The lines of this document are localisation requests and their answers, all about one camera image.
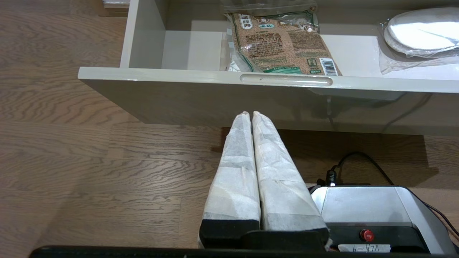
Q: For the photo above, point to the brown printed snack bag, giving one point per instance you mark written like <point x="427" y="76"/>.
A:
<point x="279" y="46"/>

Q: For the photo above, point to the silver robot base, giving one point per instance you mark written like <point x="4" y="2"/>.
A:
<point x="358" y="204"/>

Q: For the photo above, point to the white slippers in plastic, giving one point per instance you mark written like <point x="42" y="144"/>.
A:
<point x="423" y="32"/>

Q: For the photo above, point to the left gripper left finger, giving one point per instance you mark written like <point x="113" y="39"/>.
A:
<point x="235" y="186"/>

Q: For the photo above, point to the brown wooden baseboard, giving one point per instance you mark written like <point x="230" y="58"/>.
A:
<point x="114" y="10"/>

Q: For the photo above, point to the white paper label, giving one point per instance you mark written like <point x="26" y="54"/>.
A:
<point x="364" y="248"/>

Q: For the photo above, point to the red emergency button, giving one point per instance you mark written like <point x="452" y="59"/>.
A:
<point x="367" y="235"/>

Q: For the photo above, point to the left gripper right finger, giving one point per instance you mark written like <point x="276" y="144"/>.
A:
<point x="283" y="193"/>

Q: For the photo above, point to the beige cabinet drawer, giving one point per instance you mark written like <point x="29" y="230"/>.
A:
<point x="215" y="104"/>

